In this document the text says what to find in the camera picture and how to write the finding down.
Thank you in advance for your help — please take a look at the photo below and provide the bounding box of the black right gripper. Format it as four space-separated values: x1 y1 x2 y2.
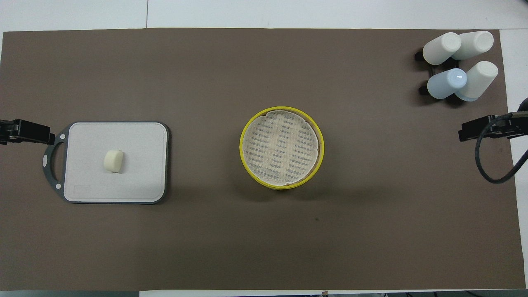
458 111 528 142

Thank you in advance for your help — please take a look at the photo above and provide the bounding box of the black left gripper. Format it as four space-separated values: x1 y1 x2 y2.
0 119 56 145

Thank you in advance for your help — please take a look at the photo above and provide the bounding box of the white steamed bun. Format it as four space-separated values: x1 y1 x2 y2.
102 150 125 174

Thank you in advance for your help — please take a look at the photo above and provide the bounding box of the white perforated steamer liner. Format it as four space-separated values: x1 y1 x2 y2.
243 110 320 185

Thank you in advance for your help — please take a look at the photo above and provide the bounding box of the white plastic cup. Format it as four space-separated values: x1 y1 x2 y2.
452 31 494 61
423 32 462 65
455 61 499 99

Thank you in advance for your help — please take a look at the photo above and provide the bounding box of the black cup rack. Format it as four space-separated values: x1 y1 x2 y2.
415 49 460 97

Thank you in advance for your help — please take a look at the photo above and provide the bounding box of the white cutting board grey rim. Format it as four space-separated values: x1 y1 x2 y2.
42 121 170 205

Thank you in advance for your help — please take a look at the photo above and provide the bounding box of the brown table mat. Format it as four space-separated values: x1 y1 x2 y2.
0 28 526 290

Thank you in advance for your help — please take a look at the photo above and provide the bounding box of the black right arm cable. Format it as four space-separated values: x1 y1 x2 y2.
474 111 528 184

